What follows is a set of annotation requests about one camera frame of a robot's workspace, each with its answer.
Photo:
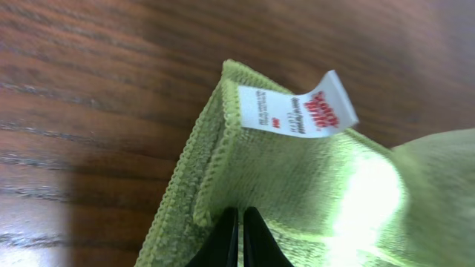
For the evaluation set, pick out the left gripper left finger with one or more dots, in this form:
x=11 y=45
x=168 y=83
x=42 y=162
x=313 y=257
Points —
x=221 y=247

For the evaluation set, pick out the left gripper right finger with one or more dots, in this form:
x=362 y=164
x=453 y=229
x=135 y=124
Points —
x=260 y=248

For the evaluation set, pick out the green microfiber cloth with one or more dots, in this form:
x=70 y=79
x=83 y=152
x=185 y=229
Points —
x=343 y=200

